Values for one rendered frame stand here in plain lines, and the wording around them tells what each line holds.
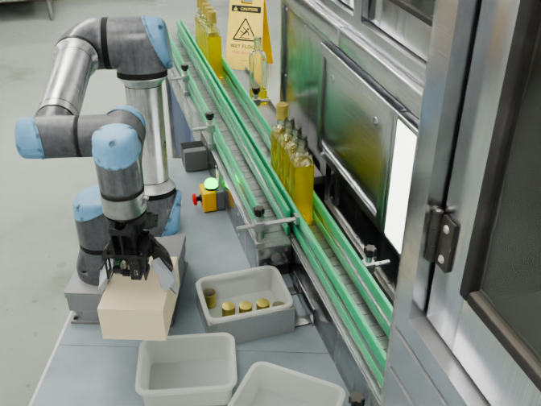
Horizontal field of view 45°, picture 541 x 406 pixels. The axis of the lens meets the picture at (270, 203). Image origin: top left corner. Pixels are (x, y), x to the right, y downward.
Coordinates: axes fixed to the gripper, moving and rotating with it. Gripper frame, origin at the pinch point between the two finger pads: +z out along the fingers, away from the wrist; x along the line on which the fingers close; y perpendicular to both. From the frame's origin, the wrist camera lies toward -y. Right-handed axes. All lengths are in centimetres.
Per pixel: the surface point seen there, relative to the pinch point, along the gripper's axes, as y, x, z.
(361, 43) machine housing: -60, 45, -29
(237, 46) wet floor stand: -388, -16, 92
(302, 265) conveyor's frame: -38, 32, 23
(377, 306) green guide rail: -18, 49, 19
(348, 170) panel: -60, 44, 7
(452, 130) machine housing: 41, 43, -56
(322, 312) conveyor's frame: -23, 37, 26
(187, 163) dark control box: -104, -9, 32
